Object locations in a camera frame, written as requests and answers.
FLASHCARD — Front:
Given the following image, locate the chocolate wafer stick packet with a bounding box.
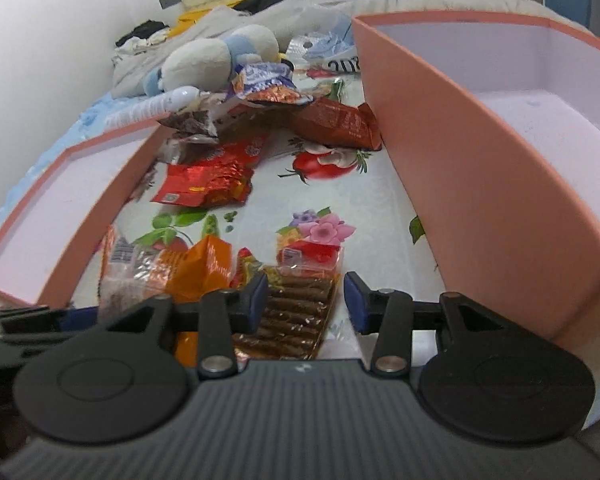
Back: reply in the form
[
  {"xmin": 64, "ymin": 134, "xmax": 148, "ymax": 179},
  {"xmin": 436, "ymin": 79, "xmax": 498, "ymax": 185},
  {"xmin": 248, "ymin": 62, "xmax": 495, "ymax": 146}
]
[{"xmin": 230, "ymin": 247, "xmax": 340, "ymax": 363}]

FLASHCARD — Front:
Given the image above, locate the orange clear snack packet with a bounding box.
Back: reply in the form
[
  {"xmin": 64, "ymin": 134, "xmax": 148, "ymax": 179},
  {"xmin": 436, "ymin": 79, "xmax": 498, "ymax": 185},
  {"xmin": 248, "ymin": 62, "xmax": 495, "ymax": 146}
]
[{"xmin": 97, "ymin": 224, "xmax": 236, "ymax": 366}]

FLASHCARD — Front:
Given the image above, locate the dark red snack pouch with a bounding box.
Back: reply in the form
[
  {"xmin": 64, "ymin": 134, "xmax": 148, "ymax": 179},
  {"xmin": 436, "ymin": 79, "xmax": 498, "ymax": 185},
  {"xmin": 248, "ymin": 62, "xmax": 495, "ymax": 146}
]
[{"xmin": 290, "ymin": 98, "xmax": 381, "ymax": 151}]

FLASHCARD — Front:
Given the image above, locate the brown grey snack packet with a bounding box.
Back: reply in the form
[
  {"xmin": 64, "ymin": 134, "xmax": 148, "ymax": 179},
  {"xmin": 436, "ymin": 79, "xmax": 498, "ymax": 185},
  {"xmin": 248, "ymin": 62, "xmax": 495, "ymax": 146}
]
[{"xmin": 157, "ymin": 93, "xmax": 230, "ymax": 164}]

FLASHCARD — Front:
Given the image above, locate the blue white snack bag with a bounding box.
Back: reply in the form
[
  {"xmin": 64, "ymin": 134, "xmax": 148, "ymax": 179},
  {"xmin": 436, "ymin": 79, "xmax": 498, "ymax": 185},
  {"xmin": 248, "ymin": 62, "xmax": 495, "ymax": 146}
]
[{"xmin": 232, "ymin": 62, "xmax": 314, "ymax": 106}]

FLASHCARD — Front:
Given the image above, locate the pink box lid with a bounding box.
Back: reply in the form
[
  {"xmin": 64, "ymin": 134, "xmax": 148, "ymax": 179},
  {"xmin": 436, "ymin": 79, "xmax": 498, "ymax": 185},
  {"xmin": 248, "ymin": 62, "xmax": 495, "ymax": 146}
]
[{"xmin": 0, "ymin": 120, "xmax": 173, "ymax": 309}]

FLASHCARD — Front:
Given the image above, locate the red foil snack packet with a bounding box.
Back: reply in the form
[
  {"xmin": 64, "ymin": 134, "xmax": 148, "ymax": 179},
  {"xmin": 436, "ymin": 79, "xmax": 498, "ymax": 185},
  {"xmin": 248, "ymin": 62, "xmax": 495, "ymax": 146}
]
[{"xmin": 152, "ymin": 134, "xmax": 268, "ymax": 208}]

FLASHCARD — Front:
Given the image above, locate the white lotion bottle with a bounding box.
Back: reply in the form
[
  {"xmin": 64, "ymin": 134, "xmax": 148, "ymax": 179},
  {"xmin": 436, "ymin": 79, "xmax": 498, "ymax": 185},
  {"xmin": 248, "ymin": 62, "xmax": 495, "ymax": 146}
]
[{"xmin": 105, "ymin": 86, "xmax": 200, "ymax": 131}]

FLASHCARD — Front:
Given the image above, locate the deep pink cardboard box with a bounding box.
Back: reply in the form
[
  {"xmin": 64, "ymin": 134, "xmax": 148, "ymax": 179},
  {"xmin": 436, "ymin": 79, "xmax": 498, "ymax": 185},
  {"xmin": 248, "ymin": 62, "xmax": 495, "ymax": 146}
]
[{"xmin": 353, "ymin": 11, "xmax": 600, "ymax": 422}]

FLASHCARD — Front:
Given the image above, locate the white blue plush toy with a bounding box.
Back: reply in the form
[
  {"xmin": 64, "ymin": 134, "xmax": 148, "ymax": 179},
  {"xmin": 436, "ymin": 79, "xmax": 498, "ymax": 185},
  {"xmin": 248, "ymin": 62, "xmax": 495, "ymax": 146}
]
[{"xmin": 143, "ymin": 24, "xmax": 280, "ymax": 96}]

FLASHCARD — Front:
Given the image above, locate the light blue numbered plastic bag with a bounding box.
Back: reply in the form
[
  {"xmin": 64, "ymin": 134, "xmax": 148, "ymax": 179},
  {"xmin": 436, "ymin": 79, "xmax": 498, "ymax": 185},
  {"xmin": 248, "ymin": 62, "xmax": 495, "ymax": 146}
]
[{"xmin": 286, "ymin": 32, "xmax": 360, "ymax": 74}]

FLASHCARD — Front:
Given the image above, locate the grey blanket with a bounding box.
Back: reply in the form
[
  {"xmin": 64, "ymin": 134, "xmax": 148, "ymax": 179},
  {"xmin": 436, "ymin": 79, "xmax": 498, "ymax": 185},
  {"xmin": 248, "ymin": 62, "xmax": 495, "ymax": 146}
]
[{"xmin": 111, "ymin": 0, "xmax": 587, "ymax": 99}]

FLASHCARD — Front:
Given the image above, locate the yellow cloth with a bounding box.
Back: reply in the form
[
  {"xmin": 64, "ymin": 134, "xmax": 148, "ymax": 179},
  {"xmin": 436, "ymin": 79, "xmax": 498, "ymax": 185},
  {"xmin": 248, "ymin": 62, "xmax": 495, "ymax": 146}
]
[{"xmin": 168, "ymin": 8, "xmax": 212, "ymax": 38}]

